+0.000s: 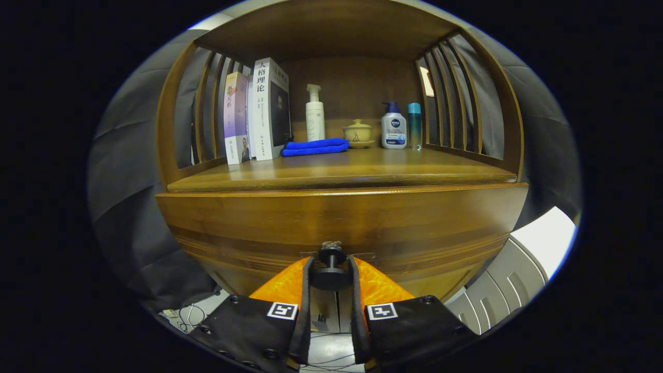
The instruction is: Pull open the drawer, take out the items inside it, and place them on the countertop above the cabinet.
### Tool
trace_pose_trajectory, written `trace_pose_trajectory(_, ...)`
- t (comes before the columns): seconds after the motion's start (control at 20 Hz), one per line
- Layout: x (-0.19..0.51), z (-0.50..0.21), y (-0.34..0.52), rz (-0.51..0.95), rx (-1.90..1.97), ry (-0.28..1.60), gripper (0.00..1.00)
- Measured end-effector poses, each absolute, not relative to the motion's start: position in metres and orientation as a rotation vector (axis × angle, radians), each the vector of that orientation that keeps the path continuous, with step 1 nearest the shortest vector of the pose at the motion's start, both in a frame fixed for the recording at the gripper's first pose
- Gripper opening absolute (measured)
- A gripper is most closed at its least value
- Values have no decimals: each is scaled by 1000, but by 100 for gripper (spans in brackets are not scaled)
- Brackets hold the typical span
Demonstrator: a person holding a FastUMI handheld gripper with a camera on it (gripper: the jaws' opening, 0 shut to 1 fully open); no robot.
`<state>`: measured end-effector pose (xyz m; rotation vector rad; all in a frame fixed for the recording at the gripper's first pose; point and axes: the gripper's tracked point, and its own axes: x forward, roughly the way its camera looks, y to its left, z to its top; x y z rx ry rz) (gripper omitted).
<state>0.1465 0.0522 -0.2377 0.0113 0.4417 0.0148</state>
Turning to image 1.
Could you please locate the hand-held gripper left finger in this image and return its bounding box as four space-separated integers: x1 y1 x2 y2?
189 255 315 373

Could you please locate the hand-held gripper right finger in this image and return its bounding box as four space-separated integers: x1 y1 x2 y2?
347 255 480 371

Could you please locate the black drawer knob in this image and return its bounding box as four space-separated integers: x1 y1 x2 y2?
310 241 353 292

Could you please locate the wooden drawer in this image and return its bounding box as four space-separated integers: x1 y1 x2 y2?
155 182 530 304

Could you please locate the wooden cabinet door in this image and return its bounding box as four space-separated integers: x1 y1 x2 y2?
311 288 338 332
338 290 355 332

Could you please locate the wooden countertop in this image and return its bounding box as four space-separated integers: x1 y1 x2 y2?
167 148 518 193

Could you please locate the wooden cabinet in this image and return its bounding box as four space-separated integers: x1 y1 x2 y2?
155 0 530 333

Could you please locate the blue folded cloth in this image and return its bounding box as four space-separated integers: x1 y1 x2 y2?
281 138 350 157

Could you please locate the yellow lidded teacup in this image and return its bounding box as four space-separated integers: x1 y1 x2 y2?
342 119 376 149

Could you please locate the white bottle with blue cap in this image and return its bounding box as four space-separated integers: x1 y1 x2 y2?
381 102 408 150

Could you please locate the white pump bottle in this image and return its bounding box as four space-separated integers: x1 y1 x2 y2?
305 84 326 142

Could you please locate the teal bottle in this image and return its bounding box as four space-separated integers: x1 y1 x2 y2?
407 103 422 151

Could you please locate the thick white book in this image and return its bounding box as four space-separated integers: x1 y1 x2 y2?
251 57 292 161

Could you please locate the purple book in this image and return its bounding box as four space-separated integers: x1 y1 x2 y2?
224 71 251 165

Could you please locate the thin white book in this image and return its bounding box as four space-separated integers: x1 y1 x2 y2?
246 74 257 159

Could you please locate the black floor cable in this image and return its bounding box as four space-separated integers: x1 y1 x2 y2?
174 305 218 332

